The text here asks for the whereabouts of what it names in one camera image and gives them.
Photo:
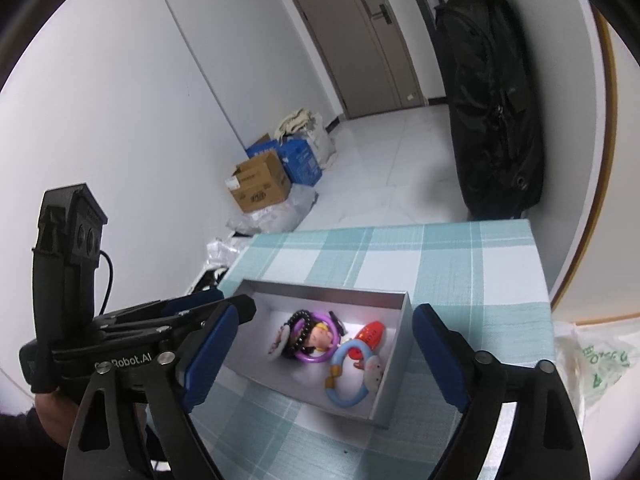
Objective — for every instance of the silver rectangular box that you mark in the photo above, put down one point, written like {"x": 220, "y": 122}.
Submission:
{"x": 300, "y": 391}

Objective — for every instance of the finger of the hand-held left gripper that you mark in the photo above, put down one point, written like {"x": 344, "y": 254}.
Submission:
{"x": 245, "y": 307}
{"x": 192, "y": 301}

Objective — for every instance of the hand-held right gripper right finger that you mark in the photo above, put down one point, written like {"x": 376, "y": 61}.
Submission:
{"x": 440, "y": 360}

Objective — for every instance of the grey brown door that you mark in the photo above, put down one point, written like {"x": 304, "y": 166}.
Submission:
{"x": 350, "y": 35}

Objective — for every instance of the person's left forearm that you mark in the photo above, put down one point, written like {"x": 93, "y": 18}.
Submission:
{"x": 25, "y": 450}

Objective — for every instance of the brown cardboard box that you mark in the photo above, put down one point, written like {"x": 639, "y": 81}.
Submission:
{"x": 260, "y": 185}

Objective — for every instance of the teal checked tablecloth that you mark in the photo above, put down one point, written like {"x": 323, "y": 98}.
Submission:
{"x": 425, "y": 270}

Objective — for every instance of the person's left hand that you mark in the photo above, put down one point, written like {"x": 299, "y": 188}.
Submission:
{"x": 57, "y": 415}

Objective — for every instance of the flat blue cardboard box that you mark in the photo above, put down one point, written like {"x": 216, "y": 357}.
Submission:
{"x": 260, "y": 146}

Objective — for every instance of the pink yellow cartoon figure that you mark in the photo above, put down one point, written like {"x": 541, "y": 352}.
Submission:
{"x": 320, "y": 336}

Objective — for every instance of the red hair clip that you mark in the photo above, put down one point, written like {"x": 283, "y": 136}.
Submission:
{"x": 371, "y": 334}

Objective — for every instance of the black hanging bag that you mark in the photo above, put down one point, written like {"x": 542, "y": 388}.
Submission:
{"x": 490, "y": 100}

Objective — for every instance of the crumpled clear plastic wrap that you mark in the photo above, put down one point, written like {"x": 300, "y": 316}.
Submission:
{"x": 225, "y": 252}

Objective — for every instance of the large blue cardboard box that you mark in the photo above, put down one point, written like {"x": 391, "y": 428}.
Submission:
{"x": 302, "y": 162}

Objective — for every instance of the clear plastic sheet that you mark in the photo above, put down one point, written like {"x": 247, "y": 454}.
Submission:
{"x": 280, "y": 212}

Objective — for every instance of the white oval charm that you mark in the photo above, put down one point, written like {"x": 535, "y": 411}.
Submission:
{"x": 278, "y": 344}

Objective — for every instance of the white tote bag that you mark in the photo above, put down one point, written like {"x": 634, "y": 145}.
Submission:
{"x": 305, "y": 122}

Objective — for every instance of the green printed plastic bag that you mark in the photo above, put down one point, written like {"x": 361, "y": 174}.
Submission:
{"x": 595, "y": 360}

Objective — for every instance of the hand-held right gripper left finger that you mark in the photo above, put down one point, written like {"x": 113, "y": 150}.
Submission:
{"x": 210, "y": 355}

